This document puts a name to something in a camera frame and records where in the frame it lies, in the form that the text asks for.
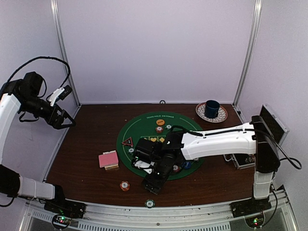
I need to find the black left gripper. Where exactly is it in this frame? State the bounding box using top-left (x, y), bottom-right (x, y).
top-left (19, 94), bottom-right (76, 129)

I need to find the red 5 chip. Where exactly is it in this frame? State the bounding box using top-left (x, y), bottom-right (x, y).
top-left (155, 126), bottom-right (164, 133)
top-left (173, 165), bottom-right (180, 172)

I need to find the green 20 chip stack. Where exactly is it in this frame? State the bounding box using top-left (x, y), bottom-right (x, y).
top-left (145, 199), bottom-right (155, 208)

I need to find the red chip stack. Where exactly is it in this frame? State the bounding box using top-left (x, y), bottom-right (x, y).
top-left (119, 181), bottom-right (130, 192)

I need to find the red backed card deck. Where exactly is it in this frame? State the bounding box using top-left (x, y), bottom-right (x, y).
top-left (98, 150), bottom-right (118, 168)

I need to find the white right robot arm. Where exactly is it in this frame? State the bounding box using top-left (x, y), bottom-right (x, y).
top-left (136, 115), bottom-right (302, 213)

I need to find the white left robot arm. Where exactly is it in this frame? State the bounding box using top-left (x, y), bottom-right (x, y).
top-left (0, 72), bottom-right (76, 214)

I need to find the blue small blind button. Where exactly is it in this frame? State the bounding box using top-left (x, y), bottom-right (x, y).
top-left (181, 161), bottom-right (192, 169)

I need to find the round green poker mat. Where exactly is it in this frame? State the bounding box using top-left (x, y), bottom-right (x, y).
top-left (116, 111), bottom-right (203, 177)

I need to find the orange big blind button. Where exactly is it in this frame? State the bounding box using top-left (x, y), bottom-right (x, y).
top-left (156, 119), bottom-right (165, 126)

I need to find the black red triangular dealer button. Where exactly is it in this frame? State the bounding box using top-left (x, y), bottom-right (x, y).
top-left (121, 137), bottom-right (133, 147)

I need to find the playing card box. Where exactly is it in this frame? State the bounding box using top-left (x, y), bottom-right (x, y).
top-left (103, 150), bottom-right (119, 170)

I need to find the dark blue mug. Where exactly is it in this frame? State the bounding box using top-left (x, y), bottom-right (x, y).
top-left (204, 100), bottom-right (220, 118)

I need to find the patterned saucer plate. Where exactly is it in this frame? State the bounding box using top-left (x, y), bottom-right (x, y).
top-left (195, 102), bottom-right (228, 123)

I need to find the aluminium poker chip case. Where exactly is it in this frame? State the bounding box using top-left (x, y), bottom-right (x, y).
top-left (223, 103), bottom-right (289, 169)

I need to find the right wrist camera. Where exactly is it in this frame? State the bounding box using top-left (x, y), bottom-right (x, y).
top-left (131, 139), bottom-right (163, 174)

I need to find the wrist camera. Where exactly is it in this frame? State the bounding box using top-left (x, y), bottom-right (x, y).
top-left (47, 85), bottom-right (72, 106)
top-left (131, 139), bottom-right (163, 174)

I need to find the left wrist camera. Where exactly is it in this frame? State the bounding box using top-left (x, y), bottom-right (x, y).
top-left (47, 85), bottom-right (72, 106)

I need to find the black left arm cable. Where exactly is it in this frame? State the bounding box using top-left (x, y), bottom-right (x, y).
top-left (7, 56), bottom-right (71, 93)

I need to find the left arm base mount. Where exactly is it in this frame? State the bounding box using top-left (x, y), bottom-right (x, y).
top-left (43, 185), bottom-right (86, 231)

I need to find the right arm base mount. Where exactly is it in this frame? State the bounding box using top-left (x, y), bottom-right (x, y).
top-left (230, 196), bottom-right (272, 229)

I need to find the left aluminium frame post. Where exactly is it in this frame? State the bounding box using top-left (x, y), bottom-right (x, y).
top-left (50, 0), bottom-right (81, 107)

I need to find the aluminium frame post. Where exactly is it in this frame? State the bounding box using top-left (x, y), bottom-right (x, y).
top-left (50, 0), bottom-right (81, 107)
top-left (232, 0), bottom-right (263, 108)

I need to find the aluminium table front rail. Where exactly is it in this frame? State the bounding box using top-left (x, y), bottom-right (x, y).
top-left (23, 189), bottom-right (295, 231)

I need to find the right aluminium frame post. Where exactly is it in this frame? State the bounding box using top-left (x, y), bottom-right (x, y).
top-left (232, 0), bottom-right (263, 108)

